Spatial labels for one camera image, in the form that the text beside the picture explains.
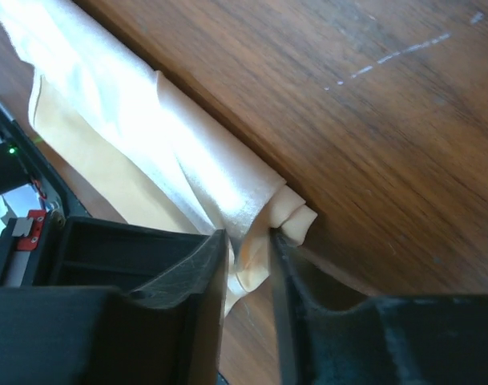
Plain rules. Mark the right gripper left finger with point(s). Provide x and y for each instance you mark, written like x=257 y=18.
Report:
x=87 y=301

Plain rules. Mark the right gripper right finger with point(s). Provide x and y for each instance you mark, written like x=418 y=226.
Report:
x=436 y=339

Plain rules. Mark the peach satin napkin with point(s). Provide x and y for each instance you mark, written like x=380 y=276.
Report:
x=155 y=155

